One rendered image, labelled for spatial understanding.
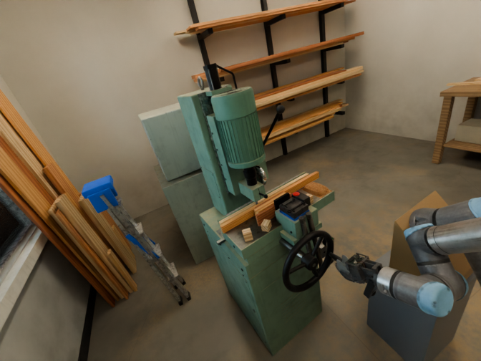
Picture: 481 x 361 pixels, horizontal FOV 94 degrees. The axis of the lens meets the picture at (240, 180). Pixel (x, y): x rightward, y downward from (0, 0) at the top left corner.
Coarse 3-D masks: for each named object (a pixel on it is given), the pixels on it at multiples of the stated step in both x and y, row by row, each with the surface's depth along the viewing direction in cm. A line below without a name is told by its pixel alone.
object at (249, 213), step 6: (312, 174) 131; (318, 174) 132; (300, 180) 128; (306, 180) 128; (312, 180) 131; (294, 186) 125; (300, 186) 127; (258, 204) 116; (252, 210) 113; (240, 216) 111; (246, 216) 113; (252, 216) 115; (228, 222) 109; (234, 222) 110; (240, 222) 112; (222, 228) 107; (228, 228) 109
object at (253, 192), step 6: (240, 180) 116; (240, 186) 114; (246, 186) 109; (252, 186) 108; (258, 186) 106; (240, 192) 118; (246, 192) 111; (252, 192) 105; (258, 192) 107; (264, 192) 109; (252, 198) 108; (258, 198) 108
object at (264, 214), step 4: (268, 208) 107; (272, 208) 108; (260, 212) 106; (264, 212) 106; (268, 212) 108; (272, 212) 109; (256, 216) 105; (260, 216) 106; (264, 216) 107; (268, 216) 109; (272, 216) 110; (260, 220) 106; (260, 224) 107
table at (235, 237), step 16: (304, 192) 124; (320, 208) 117; (240, 224) 112; (256, 224) 109; (272, 224) 106; (320, 224) 104; (240, 240) 102; (256, 240) 99; (272, 240) 105; (288, 240) 101
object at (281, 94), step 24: (192, 0) 261; (264, 0) 296; (336, 0) 292; (192, 24) 237; (216, 24) 240; (240, 24) 275; (264, 24) 311; (312, 48) 304; (336, 48) 338; (336, 72) 337; (360, 72) 345; (264, 96) 297; (288, 96) 303; (288, 120) 354; (312, 120) 344
